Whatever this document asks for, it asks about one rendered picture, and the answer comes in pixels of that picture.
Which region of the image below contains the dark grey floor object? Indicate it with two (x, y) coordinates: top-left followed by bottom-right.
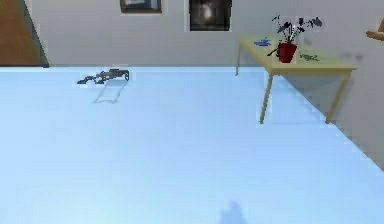
(76, 68), (131, 85)

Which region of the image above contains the dark plant in red pot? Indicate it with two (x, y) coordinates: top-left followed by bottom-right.
(266, 14), (324, 64)

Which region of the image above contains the small dark green object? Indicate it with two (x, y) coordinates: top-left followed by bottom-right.
(299, 53), (321, 64)

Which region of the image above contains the pale yellow wooden table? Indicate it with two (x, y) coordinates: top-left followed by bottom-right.
(235, 34), (358, 125)

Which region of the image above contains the brown wooden door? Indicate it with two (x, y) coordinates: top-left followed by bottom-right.
(0, 0), (50, 68)

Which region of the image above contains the tan wooden furniture piece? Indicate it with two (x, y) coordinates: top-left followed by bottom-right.
(365, 18), (384, 42)

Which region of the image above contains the dark framed wall picture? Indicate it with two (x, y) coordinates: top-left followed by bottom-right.
(188, 0), (233, 32)

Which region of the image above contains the brown framed wall picture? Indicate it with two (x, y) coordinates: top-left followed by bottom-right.
(119, 0), (163, 15)

